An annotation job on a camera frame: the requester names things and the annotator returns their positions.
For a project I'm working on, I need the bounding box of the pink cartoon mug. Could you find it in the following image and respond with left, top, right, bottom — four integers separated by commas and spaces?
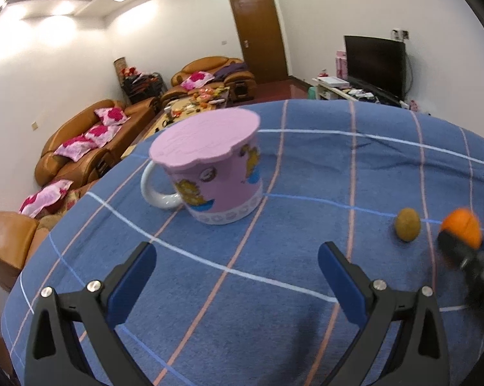
141, 106, 264, 226

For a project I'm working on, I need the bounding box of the brown wooden door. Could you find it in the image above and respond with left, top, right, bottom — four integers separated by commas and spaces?
229, 0, 289, 85

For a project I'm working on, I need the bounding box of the large orange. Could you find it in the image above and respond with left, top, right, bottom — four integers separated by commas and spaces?
439, 208, 483, 248

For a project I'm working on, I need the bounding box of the black television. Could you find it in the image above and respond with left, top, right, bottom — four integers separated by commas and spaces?
344, 35, 407, 101

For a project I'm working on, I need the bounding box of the pink floral cushion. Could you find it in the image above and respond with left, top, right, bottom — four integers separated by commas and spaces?
83, 124, 122, 147
95, 106, 130, 126
180, 71, 214, 90
54, 139, 98, 162
19, 179, 74, 218

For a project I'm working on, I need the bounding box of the cluttered coffee table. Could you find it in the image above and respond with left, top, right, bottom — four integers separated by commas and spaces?
120, 86, 232, 159

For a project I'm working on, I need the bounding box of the small brown round fruit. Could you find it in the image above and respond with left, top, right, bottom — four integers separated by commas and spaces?
394, 208, 422, 243

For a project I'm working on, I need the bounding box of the black rack with clothes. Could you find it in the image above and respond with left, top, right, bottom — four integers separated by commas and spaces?
121, 70, 164, 103

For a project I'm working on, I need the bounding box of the long brown leather sofa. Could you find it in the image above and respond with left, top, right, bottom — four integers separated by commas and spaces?
35, 97, 160, 186

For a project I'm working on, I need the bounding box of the white tv stand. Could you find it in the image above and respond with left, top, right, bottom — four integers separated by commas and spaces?
306, 76, 412, 109

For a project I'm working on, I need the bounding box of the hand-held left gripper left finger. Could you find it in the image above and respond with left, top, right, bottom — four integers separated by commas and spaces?
23, 241, 158, 386

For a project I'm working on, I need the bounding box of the pink mug lid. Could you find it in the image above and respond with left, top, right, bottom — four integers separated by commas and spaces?
149, 106, 261, 170

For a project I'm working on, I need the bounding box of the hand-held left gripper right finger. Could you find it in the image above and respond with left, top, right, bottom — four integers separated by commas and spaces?
318, 241, 462, 386

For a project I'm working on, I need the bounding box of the blue plaid blanket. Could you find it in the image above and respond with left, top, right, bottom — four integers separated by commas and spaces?
1, 98, 484, 386

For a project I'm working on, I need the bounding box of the purple cloth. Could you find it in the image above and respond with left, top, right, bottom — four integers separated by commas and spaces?
214, 62, 247, 81

